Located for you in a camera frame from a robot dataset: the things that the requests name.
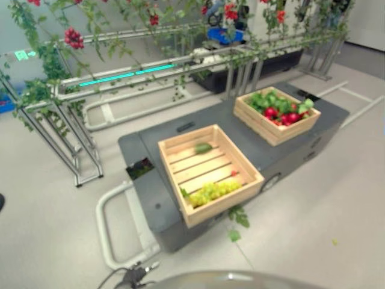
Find empty-looking slatted wooden crate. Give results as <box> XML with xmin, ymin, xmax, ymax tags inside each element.
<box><xmin>158</xmin><ymin>123</ymin><xmax>265</xmax><ymax>229</ymax></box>

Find dark grey mobile cart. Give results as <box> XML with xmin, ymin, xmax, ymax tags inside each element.
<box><xmin>117</xmin><ymin>81</ymin><xmax>351</xmax><ymax>252</ymax></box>

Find green grape bunch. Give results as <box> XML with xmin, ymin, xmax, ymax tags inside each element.
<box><xmin>189</xmin><ymin>179</ymin><xmax>243</xmax><ymax>208</ymax></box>

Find green leafy vegetables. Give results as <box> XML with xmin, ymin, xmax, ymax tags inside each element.
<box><xmin>244</xmin><ymin>90</ymin><xmax>299</xmax><ymax>114</ymax></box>

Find silver robot torso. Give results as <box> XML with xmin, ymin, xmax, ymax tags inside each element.
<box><xmin>149</xmin><ymin>270</ymin><xmax>304</xmax><ymax>289</ymax></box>

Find black planter trough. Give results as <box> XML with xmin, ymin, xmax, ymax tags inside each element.
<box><xmin>190</xmin><ymin>49</ymin><xmax>305</xmax><ymax>95</ymax></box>

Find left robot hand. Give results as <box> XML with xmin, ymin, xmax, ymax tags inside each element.
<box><xmin>123</xmin><ymin>261</ymin><xmax>161</xmax><ymax>286</ymax></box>

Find small tablet screen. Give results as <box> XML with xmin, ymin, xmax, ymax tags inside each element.
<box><xmin>126</xmin><ymin>157</ymin><xmax>155</xmax><ymax>181</ymax></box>

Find large green leaf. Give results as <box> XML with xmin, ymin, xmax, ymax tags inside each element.
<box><xmin>297</xmin><ymin>98</ymin><xmax>315</xmax><ymax>115</ymax></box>

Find blue plastic crate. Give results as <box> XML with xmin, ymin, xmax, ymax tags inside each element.
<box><xmin>0</xmin><ymin>95</ymin><xmax>15</xmax><ymax>114</ymax></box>

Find green leafy vine sprig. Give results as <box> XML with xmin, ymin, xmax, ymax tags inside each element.
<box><xmin>227</xmin><ymin>205</ymin><xmax>251</xmax><ymax>243</ymax></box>

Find grey metal stand frame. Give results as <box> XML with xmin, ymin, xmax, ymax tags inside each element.
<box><xmin>300</xmin><ymin>30</ymin><xmax>347</xmax><ymax>81</ymax></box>

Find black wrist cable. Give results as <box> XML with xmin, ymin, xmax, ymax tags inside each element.
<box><xmin>96</xmin><ymin>267</ymin><xmax>129</xmax><ymax>289</ymax></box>

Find wooden crate with produce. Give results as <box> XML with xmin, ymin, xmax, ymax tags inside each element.
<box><xmin>233</xmin><ymin>86</ymin><xmax>322</xmax><ymax>147</ymax></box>

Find aluminium plant trellis frame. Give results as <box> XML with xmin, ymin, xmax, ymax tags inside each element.
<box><xmin>0</xmin><ymin>28</ymin><xmax>304</xmax><ymax>188</ymax></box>

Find white tubular floor rail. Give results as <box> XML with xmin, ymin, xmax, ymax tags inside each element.
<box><xmin>318</xmin><ymin>80</ymin><xmax>385</xmax><ymax>129</ymax></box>
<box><xmin>96</xmin><ymin>181</ymin><xmax>161</xmax><ymax>270</ymax></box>
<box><xmin>82</xmin><ymin>89</ymin><xmax>212</xmax><ymax>131</ymax></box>

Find green cucumber piece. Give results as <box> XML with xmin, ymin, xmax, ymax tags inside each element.
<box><xmin>194</xmin><ymin>143</ymin><xmax>214</xmax><ymax>155</ymax></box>

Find blue plastic bin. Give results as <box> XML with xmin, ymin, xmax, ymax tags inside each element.
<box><xmin>206</xmin><ymin>27</ymin><xmax>245</xmax><ymax>43</ymax></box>

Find green glowing sign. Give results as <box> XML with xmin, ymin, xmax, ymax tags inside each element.
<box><xmin>14</xmin><ymin>50</ymin><xmax>37</xmax><ymax>61</ymax></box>

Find teal light strip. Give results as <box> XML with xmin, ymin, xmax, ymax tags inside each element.
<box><xmin>79</xmin><ymin>63</ymin><xmax>176</xmax><ymax>87</ymax></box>

